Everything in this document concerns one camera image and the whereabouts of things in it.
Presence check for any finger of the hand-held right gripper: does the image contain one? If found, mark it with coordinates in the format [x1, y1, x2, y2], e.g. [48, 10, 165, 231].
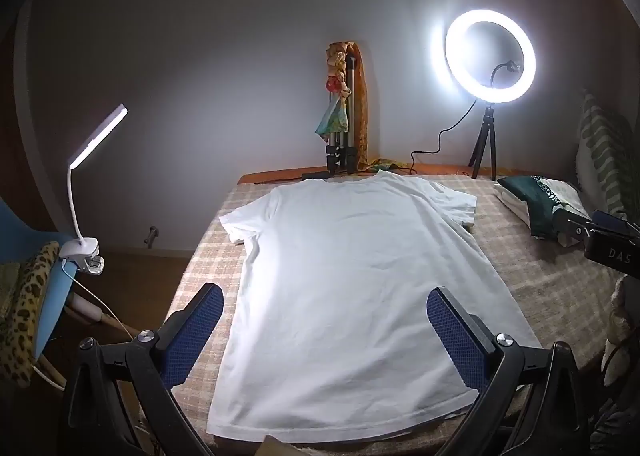
[551, 207, 600, 244]

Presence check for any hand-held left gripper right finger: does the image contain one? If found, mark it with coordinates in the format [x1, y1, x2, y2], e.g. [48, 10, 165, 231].
[426, 286, 596, 456]

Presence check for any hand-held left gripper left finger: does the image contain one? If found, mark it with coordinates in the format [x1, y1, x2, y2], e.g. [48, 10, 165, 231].
[60, 282, 224, 456]

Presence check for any white t-shirt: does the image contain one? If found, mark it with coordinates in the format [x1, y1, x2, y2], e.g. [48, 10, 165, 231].
[219, 170, 543, 446]

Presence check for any person's right hand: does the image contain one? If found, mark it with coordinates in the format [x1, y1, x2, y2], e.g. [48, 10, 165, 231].
[602, 279, 640, 387]

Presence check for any beige checked blanket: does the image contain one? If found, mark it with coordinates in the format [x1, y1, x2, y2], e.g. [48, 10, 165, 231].
[165, 173, 631, 456]

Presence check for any green and white printed cloth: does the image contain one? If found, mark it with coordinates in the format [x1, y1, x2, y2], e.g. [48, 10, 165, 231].
[494, 175, 592, 240]

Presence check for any green striped pillow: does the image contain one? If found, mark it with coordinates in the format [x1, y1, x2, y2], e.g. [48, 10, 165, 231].
[575, 91, 640, 222]

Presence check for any blue chair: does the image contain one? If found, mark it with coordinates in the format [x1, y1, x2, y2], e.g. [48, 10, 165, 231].
[0, 199, 77, 362]

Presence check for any leopard print cloth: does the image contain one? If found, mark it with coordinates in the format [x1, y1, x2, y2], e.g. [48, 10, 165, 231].
[0, 241, 61, 389]

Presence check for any orange bed sheet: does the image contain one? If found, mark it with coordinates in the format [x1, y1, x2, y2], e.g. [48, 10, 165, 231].
[237, 163, 501, 185]

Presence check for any black gooseneck phone holder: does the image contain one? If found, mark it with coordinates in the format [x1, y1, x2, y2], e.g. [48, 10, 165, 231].
[489, 60, 523, 87]

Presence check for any white clip desk lamp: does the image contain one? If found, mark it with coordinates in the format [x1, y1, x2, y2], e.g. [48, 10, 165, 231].
[59, 104, 130, 277]

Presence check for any colourful printed cloth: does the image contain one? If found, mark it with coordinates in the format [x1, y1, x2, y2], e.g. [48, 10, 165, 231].
[314, 42, 351, 139]

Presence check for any white lamp cable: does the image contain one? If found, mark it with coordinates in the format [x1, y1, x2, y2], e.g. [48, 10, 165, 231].
[62, 261, 137, 342]

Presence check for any black ring light cable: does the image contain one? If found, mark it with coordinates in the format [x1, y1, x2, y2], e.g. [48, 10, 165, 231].
[411, 101, 476, 172]

